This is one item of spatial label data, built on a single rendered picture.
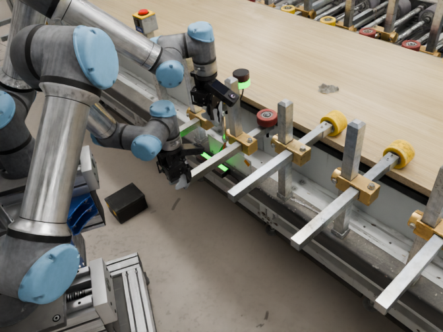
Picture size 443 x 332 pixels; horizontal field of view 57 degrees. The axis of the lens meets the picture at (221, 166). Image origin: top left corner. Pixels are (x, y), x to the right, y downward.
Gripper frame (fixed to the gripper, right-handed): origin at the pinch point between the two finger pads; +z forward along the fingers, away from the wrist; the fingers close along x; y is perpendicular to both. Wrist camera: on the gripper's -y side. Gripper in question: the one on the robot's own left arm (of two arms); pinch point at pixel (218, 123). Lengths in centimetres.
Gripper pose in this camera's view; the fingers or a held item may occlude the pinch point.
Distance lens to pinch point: 142.3
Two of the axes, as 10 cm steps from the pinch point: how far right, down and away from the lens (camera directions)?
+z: 1.0, 7.3, 6.7
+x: -4.7, 6.3, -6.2
